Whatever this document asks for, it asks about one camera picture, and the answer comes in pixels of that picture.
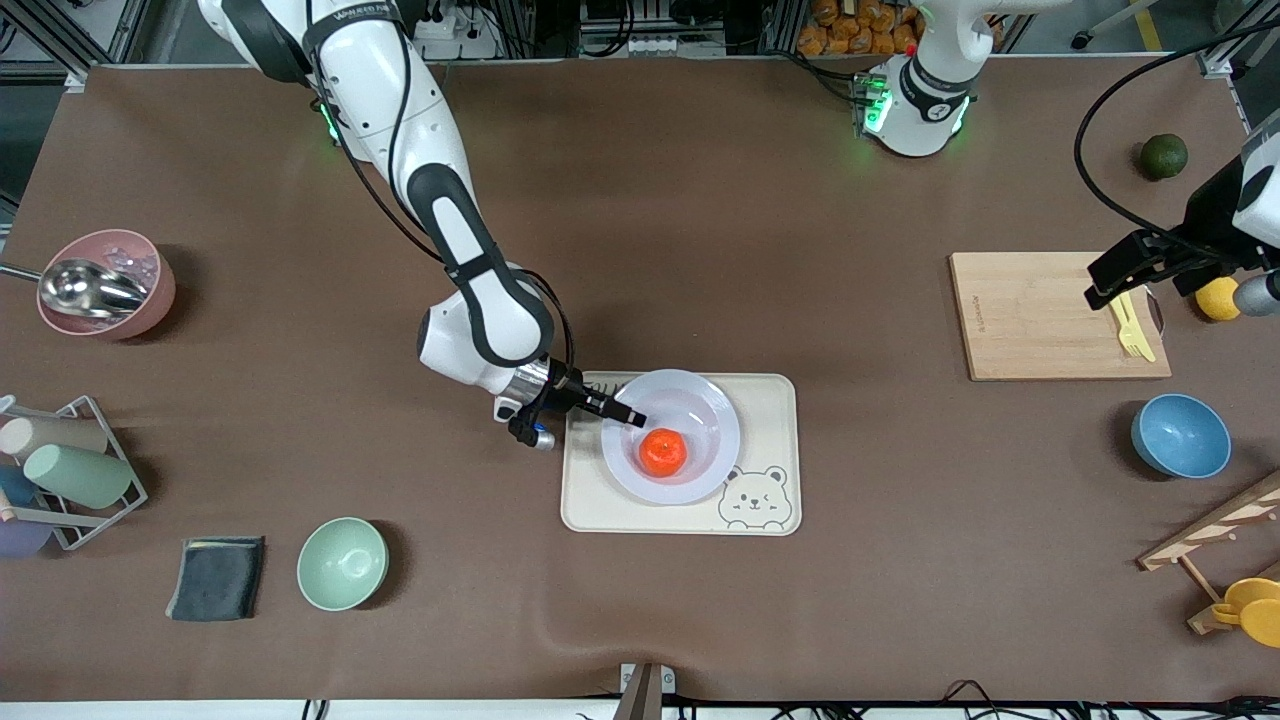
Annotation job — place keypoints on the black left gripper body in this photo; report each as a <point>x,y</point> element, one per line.
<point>1205,222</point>

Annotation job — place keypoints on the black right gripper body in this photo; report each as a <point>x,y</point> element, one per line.
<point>571,393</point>

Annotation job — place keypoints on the orange mandarin fruit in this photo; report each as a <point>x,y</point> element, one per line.
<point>663,452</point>

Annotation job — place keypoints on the pale blue round plate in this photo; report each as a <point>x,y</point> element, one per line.
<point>700,420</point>

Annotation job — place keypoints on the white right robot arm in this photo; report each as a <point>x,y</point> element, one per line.
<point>480,310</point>

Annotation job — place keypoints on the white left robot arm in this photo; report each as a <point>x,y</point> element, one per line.
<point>925,110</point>

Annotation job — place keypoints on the yellow plastic fork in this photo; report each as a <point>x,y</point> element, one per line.
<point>1128,335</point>

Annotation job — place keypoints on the yellow plastic knife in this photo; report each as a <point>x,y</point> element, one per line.
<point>1145,335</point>

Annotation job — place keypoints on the yellow lemon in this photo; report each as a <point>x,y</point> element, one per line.
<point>1218,302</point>

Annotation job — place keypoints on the dark green round fruit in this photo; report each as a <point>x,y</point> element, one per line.
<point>1164,157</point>

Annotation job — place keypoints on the cream tray with bear print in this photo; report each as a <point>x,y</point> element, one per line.
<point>770,410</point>

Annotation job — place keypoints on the blue bowl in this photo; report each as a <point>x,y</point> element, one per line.
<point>1182,437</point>

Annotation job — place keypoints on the wooden peg dish rack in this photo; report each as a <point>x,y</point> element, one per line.
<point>1200,535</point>

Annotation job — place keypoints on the pale green bowl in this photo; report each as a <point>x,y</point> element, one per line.
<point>342,563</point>

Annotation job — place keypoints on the pile of orange fruit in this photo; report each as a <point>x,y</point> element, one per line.
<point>850,30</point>

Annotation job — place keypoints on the yellow mug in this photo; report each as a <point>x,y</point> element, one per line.
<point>1255,610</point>

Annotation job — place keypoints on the white power strip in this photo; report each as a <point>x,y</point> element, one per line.
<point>455,40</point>

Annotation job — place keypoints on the dark grey folded cloth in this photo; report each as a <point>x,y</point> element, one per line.
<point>215,578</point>

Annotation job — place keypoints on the pink bowl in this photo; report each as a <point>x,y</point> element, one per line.
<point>150,300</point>

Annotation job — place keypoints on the metal scoop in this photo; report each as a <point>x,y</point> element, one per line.
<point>90,287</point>

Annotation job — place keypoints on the mint green cup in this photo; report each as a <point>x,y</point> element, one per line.
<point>80,475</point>

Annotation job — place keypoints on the beige cup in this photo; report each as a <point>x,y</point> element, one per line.
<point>60,433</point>

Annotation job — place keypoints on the blue cup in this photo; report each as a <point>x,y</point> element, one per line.
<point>15,487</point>

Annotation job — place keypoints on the purple cup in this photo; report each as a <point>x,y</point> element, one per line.
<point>20,538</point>

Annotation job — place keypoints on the aluminium frame profile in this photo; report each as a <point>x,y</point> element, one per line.
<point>1225,55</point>

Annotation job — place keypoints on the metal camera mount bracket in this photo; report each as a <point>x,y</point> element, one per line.
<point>645,690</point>

